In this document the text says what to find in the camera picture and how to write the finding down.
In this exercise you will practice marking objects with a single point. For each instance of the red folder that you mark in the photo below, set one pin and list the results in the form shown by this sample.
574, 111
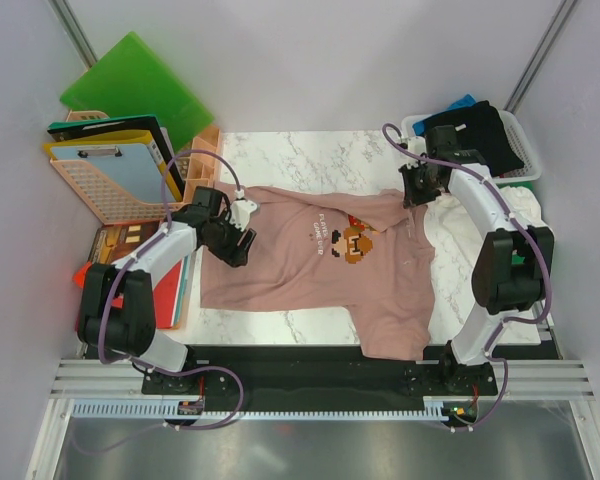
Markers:
168, 295

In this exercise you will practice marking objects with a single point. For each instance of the white cable duct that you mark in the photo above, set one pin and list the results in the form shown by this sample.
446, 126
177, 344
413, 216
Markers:
330, 407

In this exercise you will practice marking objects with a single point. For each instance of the white t shirt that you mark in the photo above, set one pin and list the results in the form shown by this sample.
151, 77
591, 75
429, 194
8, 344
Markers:
447, 213

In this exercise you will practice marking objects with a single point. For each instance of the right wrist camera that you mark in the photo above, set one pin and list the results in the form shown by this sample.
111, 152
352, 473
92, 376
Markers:
416, 145

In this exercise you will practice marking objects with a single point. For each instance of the white laundry basket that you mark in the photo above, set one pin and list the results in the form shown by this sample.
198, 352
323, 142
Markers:
520, 145

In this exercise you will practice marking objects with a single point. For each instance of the black t shirt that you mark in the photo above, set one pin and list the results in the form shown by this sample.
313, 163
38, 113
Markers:
484, 131

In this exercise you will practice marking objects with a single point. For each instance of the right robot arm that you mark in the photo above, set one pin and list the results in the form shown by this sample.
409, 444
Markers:
512, 270

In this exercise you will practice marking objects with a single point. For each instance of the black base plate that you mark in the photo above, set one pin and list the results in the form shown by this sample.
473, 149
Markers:
310, 379

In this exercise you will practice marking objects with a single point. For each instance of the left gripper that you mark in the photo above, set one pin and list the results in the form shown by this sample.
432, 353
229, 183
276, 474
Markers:
234, 255

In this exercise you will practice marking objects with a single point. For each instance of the green t shirt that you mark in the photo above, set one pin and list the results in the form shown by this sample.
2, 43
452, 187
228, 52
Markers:
516, 258

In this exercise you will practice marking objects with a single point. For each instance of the blue clipboard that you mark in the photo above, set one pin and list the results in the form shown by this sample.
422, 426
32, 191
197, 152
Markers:
132, 166

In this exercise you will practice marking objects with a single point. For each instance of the brown book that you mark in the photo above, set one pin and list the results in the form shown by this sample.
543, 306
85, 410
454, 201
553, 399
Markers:
112, 242

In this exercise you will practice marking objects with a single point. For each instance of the black folder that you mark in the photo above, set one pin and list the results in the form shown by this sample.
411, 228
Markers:
61, 131

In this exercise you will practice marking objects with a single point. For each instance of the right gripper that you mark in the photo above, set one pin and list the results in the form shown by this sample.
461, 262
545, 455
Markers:
412, 197

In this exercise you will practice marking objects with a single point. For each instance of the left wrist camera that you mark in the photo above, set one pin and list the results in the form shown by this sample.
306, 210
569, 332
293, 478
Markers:
241, 211

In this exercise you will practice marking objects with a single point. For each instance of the aluminium frame rail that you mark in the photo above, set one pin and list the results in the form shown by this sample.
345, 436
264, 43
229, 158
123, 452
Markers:
534, 373

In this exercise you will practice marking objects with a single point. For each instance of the pink file rack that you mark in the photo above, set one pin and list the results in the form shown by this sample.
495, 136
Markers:
108, 201

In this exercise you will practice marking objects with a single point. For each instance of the yellow folder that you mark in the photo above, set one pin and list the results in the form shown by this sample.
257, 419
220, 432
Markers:
129, 136

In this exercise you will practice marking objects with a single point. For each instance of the orange desk organizer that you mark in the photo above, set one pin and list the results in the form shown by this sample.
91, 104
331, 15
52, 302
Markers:
201, 169

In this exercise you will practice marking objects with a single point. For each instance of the pink t shirt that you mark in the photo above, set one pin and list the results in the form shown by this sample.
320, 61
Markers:
367, 254

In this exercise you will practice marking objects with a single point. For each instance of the green plastic folder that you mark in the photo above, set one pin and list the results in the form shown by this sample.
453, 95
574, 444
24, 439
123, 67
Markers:
131, 79

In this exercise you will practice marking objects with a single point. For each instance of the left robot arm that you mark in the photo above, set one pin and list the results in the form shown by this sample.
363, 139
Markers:
117, 315

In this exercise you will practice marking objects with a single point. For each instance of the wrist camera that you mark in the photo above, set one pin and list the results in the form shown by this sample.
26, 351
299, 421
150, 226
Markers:
241, 211
416, 145

